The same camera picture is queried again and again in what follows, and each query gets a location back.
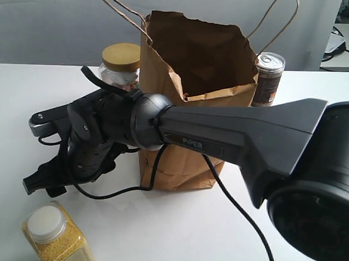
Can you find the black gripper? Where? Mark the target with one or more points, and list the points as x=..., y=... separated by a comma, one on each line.
x=78, y=163

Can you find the brown paper bag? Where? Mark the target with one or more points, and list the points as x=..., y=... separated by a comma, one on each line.
x=193, y=63

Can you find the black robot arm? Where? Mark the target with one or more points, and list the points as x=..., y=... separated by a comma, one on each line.
x=293, y=157

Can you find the yellow grain jar white lid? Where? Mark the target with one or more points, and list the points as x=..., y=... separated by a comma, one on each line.
x=54, y=236

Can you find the nut jar with gold lid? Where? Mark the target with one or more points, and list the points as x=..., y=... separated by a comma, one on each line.
x=121, y=66

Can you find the dark can with pull tab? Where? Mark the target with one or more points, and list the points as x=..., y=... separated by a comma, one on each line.
x=270, y=69

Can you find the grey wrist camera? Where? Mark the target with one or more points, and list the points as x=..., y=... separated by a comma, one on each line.
x=50, y=122

